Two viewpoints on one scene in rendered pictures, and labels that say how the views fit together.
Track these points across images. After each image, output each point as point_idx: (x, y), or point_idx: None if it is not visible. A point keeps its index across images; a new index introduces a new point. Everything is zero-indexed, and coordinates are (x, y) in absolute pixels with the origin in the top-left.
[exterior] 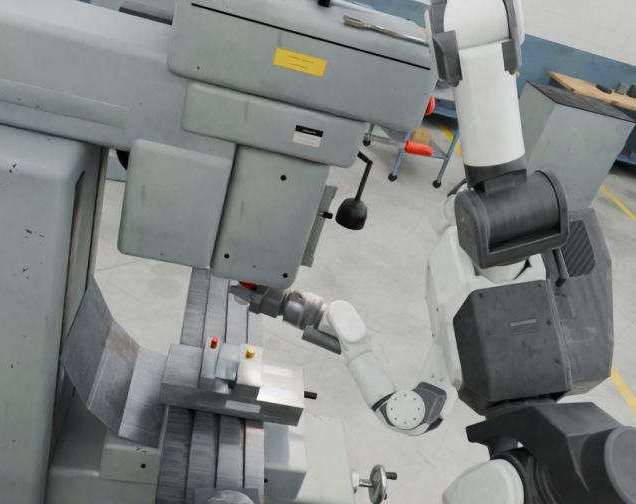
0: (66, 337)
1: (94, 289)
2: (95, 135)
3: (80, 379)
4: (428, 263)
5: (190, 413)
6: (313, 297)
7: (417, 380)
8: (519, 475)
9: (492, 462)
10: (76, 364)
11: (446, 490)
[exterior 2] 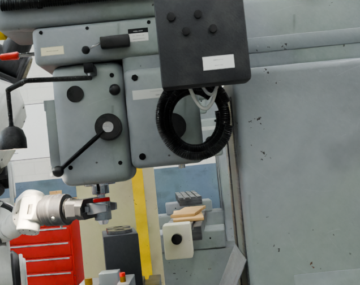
0: (236, 241)
1: (241, 268)
2: None
3: (224, 274)
4: (23, 106)
5: None
6: (51, 194)
7: None
8: None
9: (12, 165)
10: (228, 265)
11: (14, 205)
